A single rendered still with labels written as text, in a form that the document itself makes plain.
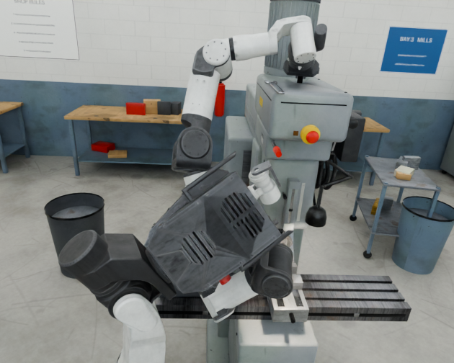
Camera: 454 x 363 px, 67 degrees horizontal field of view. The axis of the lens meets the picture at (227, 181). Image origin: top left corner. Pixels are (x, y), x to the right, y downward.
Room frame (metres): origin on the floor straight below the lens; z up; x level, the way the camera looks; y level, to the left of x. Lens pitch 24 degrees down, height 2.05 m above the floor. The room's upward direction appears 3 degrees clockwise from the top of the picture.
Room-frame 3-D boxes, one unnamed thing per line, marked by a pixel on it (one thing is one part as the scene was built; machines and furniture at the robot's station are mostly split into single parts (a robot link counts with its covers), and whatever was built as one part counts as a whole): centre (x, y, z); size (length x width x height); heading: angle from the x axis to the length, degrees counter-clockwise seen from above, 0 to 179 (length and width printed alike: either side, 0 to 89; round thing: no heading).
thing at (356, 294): (1.31, -0.25, 0.89); 1.24 x 0.23 x 0.08; 93
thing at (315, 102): (1.32, -0.24, 1.81); 0.47 x 0.26 x 0.16; 3
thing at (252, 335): (1.31, -0.25, 0.79); 0.50 x 0.35 x 0.12; 3
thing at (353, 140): (1.63, -0.56, 1.62); 0.20 x 0.09 x 0.21; 3
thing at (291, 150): (1.35, -0.24, 1.68); 0.34 x 0.24 x 0.10; 3
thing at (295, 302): (1.28, -0.29, 0.99); 0.35 x 0.15 x 0.11; 4
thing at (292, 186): (1.20, -0.25, 1.45); 0.04 x 0.04 x 0.21; 3
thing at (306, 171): (1.31, -0.25, 1.47); 0.21 x 0.19 x 0.32; 93
